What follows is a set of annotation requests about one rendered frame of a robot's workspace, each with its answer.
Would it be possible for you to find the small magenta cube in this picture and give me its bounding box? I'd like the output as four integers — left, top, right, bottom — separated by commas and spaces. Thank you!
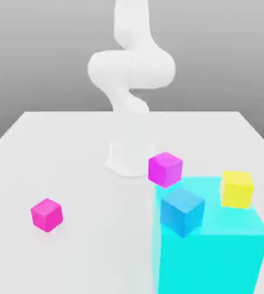
148, 151, 183, 189

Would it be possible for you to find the small blue cube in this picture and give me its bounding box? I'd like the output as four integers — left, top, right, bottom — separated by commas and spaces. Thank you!
160, 187, 206, 238

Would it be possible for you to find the small pink cube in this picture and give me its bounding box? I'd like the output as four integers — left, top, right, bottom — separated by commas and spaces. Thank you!
30, 198, 64, 233

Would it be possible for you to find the small yellow cube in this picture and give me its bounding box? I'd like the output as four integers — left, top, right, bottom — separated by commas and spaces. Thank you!
220, 170, 255, 210

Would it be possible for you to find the large cyan box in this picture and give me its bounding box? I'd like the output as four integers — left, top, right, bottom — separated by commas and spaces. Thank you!
153, 176, 264, 294

